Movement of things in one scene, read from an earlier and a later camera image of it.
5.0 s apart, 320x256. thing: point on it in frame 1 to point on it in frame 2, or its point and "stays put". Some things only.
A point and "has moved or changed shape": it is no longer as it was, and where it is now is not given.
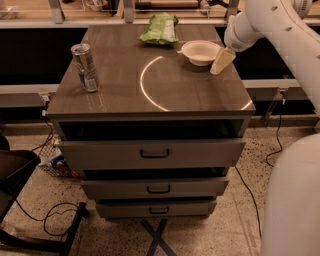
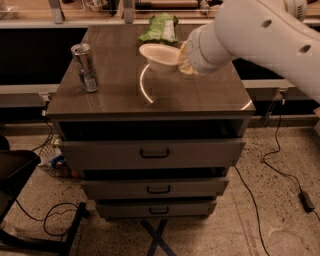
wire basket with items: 53,160 stays put
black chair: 15,168 stays put
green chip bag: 162,29 stays put
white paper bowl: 200,52 has moved or changed shape
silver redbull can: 85,67 stays put
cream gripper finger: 224,58 to 184,62
